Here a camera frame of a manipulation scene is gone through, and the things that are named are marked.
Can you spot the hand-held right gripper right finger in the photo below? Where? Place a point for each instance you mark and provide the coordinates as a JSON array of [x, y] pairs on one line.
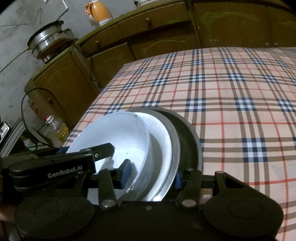
[[178, 182]]

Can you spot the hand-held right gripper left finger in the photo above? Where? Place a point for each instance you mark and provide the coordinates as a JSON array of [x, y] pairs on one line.
[[126, 172]]

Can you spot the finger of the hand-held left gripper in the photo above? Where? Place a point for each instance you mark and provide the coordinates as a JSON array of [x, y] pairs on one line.
[[105, 150], [63, 150]]

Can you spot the deep white ceramic bowl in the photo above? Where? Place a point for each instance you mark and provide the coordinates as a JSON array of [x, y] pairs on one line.
[[115, 132]]

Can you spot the stainless steel bowl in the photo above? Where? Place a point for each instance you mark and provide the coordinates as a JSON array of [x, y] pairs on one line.
[[175, 143]]

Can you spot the shallow white ceramic bowl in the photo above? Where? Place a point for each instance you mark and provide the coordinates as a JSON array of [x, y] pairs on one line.
[[159, 148]]

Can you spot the large steel bowl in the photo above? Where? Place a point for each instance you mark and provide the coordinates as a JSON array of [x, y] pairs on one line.
[[189, 143]]

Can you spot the cooking oil bottle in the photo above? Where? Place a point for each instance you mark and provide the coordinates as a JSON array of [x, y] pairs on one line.
[[57, 131]]

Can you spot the checked tablecloth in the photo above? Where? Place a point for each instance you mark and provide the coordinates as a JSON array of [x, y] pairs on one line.
[[231, 104]]

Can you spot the black cooktop stove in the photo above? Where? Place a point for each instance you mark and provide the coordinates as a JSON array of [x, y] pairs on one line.
[[55, 52]]

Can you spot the stainless steel steamer pot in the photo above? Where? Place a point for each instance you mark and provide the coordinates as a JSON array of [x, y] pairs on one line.
[[48, 37]]

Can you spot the brown wooden cabinet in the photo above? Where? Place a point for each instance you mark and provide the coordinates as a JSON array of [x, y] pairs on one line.
[[161, 30]]

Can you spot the orange electric kettle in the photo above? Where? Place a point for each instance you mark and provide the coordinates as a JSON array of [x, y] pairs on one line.
[[99, 14]]

